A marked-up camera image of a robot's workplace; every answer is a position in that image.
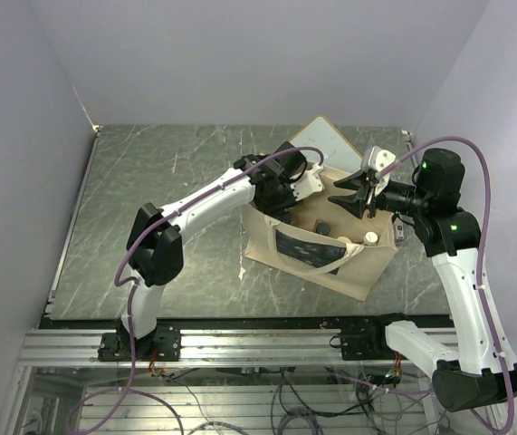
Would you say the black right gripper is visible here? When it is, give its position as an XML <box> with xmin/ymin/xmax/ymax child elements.
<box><xmin>328</xmin><ymin>169</ymin><xmax>430</xmax><ymax>218</ymax></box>

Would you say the cream cylindrical bottle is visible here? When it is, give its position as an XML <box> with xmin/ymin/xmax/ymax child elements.
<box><xmin>336</xmin><ymin>237</ymin><xmax>352</xmax><ymax>245</ymax></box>

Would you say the cream canvas tote bag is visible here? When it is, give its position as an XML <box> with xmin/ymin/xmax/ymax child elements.
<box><xmin>242</xmin><ymin>167</ymin><xmax>397</xmax><ymax>301</ymax></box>

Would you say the clear bottle with dark cap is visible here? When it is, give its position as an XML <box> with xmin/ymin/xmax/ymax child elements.
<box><xmin>280</xmin><ymin>214</ymin><xmax>293</xmax><ymax>225</ymax></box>

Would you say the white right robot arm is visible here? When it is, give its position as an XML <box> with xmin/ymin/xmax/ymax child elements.
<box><xmin>329</xmin><ymin>147</ymin><xmax>517</xmax><ymax>412</ymax></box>

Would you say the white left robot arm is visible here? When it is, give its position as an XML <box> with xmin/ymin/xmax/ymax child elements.
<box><xmin>114</xmin><ymin>142</ymin><xmax>310</xmax><ymax>360</ymax></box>

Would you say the yellow-framed small whiteboard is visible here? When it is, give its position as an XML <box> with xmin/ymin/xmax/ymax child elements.
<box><xmin>290</xmin><ymin>116</ymin><xmax>362</xmax><ymax>173</ymax></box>

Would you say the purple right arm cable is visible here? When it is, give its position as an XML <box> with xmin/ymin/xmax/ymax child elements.
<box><xmin>375</xmin><ymin>135</ymin><xmax>516</xmax><ymax>430</ymax></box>

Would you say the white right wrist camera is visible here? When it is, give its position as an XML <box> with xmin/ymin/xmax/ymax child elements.
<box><xmin>359</xmin><ymin>146</ymin><xmax>397</xmax><ymax>175</ymax></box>

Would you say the aluminium front frame rail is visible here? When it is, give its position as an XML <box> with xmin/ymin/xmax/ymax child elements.
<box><xmin>17</xmin><ymin>328</ymin><xmax>494</xmax><ymax>367</ymax></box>

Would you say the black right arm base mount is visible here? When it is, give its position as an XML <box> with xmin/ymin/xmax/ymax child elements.
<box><xmin>329</xmin><ymin>313</ymin><xmax>412</xmax><ymax>361</ymax></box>

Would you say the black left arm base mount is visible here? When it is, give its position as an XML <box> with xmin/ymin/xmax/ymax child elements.
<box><xmin>98</xmin><ymin>323</ymin><xmax>182</xmax><ymax>363</ymax></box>

